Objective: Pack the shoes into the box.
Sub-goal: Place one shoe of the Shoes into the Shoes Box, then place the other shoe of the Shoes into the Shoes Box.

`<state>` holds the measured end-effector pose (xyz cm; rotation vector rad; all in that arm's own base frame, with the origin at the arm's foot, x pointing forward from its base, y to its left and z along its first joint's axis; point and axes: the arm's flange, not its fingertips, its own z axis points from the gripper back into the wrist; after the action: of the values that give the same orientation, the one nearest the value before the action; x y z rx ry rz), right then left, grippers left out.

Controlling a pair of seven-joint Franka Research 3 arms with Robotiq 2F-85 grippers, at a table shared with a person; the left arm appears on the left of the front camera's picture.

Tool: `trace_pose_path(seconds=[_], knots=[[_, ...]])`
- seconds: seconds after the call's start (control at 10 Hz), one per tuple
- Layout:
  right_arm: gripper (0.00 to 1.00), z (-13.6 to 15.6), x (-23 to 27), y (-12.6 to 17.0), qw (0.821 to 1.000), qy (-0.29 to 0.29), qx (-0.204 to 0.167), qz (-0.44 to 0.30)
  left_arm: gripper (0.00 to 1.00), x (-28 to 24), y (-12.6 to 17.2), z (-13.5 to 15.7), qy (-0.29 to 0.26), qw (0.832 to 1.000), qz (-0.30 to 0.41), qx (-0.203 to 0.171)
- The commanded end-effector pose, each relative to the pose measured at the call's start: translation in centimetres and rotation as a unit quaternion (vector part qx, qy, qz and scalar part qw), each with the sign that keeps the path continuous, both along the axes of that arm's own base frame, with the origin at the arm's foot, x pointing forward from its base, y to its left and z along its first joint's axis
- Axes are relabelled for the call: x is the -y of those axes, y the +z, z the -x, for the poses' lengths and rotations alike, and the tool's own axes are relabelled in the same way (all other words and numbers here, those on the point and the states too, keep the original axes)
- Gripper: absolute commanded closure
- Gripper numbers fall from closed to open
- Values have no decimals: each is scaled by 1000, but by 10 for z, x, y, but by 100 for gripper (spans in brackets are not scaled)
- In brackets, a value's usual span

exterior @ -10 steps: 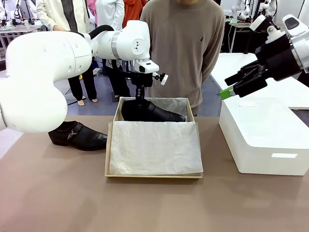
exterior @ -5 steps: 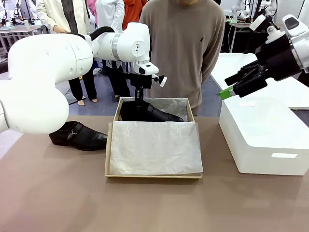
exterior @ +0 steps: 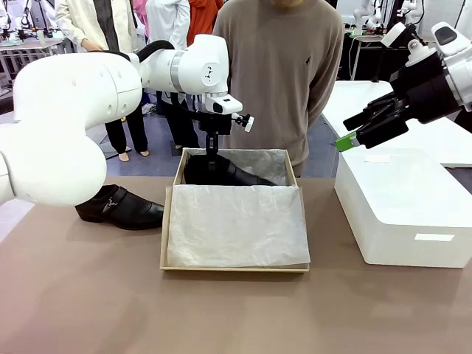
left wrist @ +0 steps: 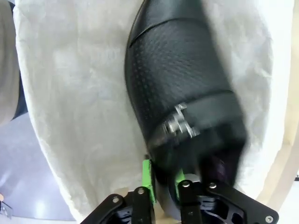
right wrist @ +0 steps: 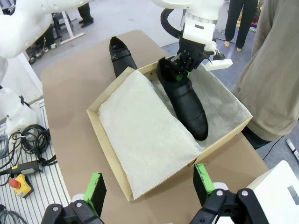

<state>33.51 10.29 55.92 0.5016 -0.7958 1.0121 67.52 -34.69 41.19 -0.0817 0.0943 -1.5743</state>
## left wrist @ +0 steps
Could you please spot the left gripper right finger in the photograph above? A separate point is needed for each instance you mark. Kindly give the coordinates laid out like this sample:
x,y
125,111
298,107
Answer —
x,y
189,198

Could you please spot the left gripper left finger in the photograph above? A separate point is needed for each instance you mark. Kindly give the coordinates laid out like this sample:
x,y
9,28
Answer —
x,y
140,205

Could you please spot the black leather buckle shoe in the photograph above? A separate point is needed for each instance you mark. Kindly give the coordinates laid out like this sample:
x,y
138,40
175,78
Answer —
x,y
175,70

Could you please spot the white tissue paper sheet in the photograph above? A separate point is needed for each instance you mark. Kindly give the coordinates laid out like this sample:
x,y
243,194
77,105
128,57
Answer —
x,y
70,93

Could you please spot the person in beige sweater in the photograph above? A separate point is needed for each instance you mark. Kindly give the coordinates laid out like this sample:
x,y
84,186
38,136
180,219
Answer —
x,y
8,58

